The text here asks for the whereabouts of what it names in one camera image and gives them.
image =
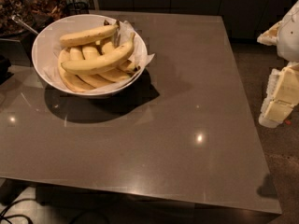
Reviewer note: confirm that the top yellow banana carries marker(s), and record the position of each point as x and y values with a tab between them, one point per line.
89	36

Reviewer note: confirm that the white ceramic bowl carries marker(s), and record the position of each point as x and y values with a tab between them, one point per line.
43	52

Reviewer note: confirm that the white paper bowl liner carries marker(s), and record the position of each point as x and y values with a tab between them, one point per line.
137	52

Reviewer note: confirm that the metal serving spoon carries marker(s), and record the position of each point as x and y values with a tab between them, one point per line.
27	27

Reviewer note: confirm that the leftmost yellow banana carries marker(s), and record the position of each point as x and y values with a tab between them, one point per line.
72	82

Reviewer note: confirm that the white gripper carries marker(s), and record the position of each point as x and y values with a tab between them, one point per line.
290	37

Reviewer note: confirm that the glass bowl of nuts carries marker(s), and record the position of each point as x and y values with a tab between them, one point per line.
27	10

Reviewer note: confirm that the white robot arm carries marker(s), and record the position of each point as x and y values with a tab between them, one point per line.
285	36

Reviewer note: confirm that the curved yellow banana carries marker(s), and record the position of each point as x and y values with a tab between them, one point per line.
103	63

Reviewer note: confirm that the small right yellow banana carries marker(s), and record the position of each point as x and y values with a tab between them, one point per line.
129	67

